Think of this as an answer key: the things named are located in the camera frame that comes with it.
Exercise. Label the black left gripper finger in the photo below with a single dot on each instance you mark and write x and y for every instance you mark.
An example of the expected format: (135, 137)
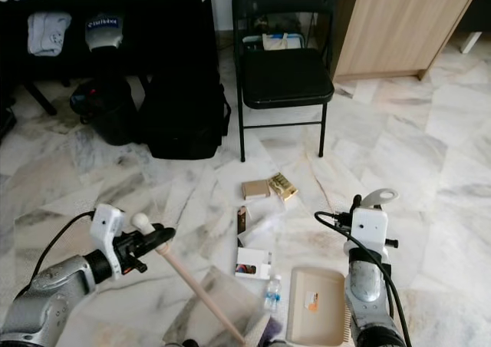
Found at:
(159, 236)

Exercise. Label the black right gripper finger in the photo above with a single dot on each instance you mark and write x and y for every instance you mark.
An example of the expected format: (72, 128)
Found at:
(357, 205)

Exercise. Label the small clear plastic bottle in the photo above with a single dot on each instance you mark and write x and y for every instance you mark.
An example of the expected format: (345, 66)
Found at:
(272, 295)

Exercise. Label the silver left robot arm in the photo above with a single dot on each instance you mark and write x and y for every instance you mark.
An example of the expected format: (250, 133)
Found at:
(46, 297)

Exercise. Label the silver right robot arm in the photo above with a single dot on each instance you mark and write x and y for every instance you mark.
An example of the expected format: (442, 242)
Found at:
(364, 289)

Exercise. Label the gold packet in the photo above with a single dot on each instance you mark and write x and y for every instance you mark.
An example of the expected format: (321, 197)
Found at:
(283, 186)

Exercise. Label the dark brown bar wrapper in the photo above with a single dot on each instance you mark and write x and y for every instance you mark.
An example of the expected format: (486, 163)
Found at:
(241, 226)

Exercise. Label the small white carton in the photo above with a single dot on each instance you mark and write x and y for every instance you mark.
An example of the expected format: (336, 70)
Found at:
(252, 259)

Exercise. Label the tan cardboard box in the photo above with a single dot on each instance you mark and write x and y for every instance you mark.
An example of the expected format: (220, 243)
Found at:
(255, 190)

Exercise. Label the large black fabric bag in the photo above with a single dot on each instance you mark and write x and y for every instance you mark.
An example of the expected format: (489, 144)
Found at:
(184, 120)

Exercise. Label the round black bin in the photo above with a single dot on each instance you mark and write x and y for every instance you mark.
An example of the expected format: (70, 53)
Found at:
(103, 113)

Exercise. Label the black folding chair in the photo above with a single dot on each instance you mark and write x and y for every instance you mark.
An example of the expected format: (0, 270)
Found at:
(285, 78)

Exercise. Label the teal tray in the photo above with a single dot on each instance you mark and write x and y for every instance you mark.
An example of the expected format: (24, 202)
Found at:
(276, 41)

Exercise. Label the light wooden cabinet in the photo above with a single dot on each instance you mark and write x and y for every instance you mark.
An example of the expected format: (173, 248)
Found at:
(399, 24)

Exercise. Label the silver pouch blue label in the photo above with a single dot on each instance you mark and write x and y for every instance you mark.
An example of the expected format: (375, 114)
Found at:
(103, 36)

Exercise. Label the low black table white legs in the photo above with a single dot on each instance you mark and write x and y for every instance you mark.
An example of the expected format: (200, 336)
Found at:
(477, 13)

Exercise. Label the pale blue-white bag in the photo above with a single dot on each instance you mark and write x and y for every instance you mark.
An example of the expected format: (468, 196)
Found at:
(49, 34)

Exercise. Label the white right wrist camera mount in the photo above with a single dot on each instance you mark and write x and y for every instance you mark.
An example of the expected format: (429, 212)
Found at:
(370, 230)

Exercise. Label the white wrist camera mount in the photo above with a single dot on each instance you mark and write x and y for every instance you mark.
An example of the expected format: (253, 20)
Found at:
(106, 224)
(370, 230)

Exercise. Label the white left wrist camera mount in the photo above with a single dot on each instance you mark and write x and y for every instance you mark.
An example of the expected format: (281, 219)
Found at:
(106, 224)

